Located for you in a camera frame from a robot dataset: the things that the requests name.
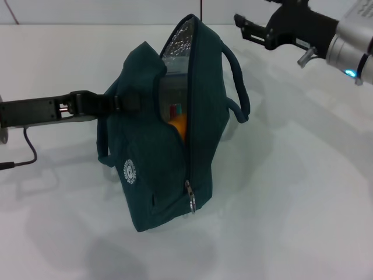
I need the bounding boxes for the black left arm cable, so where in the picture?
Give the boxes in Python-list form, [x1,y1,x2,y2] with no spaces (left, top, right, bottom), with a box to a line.
[0,125,38,172]

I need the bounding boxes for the orange-yellow pear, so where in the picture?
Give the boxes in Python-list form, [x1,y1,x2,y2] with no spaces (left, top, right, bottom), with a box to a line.
[168,113,188,142]

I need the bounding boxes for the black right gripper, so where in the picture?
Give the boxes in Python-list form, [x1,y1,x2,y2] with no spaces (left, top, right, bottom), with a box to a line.
[234,0,340,58]

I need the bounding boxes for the dark teal fabric lunch bag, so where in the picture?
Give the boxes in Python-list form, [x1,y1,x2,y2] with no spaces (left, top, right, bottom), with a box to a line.
[97,13,251,233]

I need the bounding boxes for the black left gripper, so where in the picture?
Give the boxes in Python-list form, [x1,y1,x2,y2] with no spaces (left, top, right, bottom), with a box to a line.
[0,90,144,128]

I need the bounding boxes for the grey right arm cable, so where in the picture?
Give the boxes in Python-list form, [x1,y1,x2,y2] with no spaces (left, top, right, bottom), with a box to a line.
[297,45,319,68]

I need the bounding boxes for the clear plastic blue-rimmed food container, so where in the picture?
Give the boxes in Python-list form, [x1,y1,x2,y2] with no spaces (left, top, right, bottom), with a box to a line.
[159,54,191,125]

